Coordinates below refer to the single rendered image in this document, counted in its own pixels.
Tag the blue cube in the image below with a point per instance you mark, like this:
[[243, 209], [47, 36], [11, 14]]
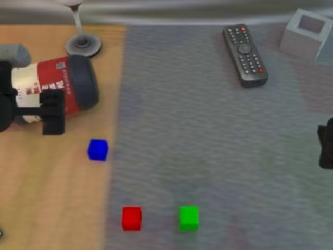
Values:
[[97, 150]]

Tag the red cube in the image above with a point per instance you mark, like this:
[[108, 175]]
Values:
[[132, 218]]

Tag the grey table mat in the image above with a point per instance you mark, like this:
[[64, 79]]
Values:
[[208, 145]]

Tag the red cup with dark lid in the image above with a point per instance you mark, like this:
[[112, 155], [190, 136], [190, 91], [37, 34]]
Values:
[[65, 80]]

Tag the grey square holder box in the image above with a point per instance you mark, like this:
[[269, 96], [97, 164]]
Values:
[[303, 39]]

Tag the black remote control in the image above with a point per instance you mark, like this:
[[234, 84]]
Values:
[[244, 54]]

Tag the grey cylindrical object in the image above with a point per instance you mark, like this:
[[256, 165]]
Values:
[[14, 54]]

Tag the green cube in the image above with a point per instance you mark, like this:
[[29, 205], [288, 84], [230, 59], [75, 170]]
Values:
[[189, 218]]

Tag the clear wine glass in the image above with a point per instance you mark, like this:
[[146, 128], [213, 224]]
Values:
[[83, 45]]

